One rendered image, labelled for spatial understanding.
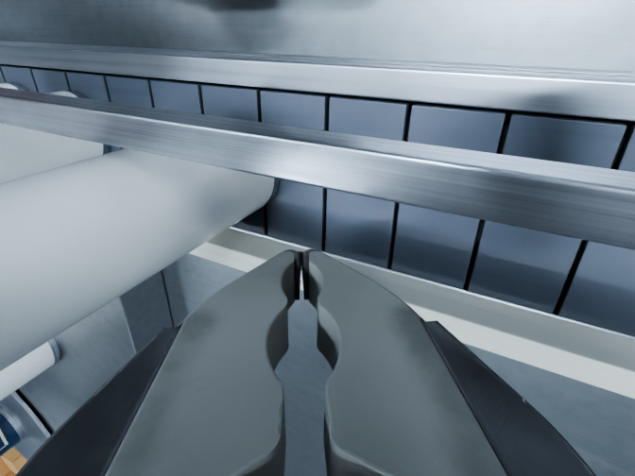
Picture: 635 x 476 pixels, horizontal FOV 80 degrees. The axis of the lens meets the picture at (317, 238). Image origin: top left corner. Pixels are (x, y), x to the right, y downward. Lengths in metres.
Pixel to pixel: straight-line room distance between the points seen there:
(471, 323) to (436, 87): 0.10
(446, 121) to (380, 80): 0.03
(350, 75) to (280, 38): 0.08
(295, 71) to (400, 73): 0.05
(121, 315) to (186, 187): 0.27
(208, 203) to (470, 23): 0.15
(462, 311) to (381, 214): 0.06
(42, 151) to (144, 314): 0.20
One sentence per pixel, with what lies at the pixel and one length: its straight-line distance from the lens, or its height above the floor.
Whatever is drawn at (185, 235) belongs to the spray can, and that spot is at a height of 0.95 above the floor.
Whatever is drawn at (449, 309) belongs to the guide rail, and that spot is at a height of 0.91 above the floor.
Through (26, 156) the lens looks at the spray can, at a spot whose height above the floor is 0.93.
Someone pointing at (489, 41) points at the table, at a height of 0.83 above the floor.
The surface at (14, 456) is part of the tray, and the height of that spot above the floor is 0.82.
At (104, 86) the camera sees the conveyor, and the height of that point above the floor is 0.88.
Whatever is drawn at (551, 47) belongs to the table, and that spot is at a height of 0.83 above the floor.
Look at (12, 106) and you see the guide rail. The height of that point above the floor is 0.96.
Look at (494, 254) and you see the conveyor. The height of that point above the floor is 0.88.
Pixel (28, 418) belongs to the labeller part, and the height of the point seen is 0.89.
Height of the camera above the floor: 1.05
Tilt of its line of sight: 51 degrees down
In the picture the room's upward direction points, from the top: 133 degrees counter-clockwise
